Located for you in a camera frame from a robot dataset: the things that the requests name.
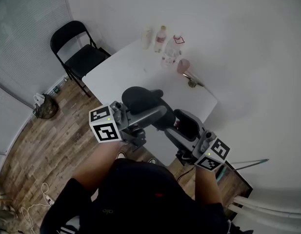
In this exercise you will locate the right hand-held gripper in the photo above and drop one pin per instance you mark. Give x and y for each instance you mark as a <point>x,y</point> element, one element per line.
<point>208,155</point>

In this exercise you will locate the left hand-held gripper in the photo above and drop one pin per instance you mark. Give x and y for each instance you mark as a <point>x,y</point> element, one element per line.
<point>105,124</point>

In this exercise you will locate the black glasses case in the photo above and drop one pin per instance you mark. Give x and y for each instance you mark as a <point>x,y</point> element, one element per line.
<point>140,97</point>

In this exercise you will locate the person's left forearm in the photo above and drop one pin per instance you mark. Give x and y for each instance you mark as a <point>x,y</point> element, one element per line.
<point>101,162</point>

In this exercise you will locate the person's right forearm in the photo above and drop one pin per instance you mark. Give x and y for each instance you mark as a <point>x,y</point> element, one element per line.
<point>208,186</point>

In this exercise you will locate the metal hand tool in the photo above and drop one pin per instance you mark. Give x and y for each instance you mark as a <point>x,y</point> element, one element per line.
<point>193,80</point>

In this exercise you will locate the person's right shoe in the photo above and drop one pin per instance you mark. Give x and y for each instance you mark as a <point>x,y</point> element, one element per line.
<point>152,161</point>

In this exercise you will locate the person's shoe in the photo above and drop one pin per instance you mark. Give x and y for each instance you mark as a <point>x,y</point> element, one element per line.
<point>152,161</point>
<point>121,155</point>

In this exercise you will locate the pink cup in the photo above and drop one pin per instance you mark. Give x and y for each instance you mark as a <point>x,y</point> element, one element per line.
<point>183,66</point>

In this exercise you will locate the person's left shoe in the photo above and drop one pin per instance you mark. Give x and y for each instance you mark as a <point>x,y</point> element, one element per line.
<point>121,155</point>

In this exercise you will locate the large clear bottle red cap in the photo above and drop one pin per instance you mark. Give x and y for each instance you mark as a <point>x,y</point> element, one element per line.
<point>171,52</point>

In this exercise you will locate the thin metal rod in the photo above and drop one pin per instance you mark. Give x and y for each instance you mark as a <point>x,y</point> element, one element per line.
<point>250,163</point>

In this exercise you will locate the clear bottle with yellow cap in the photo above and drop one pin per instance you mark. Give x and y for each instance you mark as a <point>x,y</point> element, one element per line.
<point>160,39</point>

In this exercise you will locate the white plastic bottle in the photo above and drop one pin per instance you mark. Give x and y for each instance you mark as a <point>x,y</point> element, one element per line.
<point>146,38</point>

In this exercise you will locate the person's black shirt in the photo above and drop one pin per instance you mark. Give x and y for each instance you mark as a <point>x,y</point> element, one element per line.
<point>140,199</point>

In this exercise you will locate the black folding chair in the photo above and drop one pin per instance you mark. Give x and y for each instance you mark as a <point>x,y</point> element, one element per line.
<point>79,57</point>

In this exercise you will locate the white pipes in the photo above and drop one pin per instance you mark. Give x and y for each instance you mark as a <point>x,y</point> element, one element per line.
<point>262,207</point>

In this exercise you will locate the small green box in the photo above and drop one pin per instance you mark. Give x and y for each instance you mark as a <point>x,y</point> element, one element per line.
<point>57,89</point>

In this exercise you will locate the dark rubbish bag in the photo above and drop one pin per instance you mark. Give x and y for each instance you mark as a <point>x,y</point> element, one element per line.
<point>47,107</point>

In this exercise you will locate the white plastic bag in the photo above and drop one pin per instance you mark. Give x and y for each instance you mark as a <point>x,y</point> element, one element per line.
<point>38,99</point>

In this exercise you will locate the white power strip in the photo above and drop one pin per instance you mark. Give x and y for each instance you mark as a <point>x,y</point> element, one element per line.
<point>50,200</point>

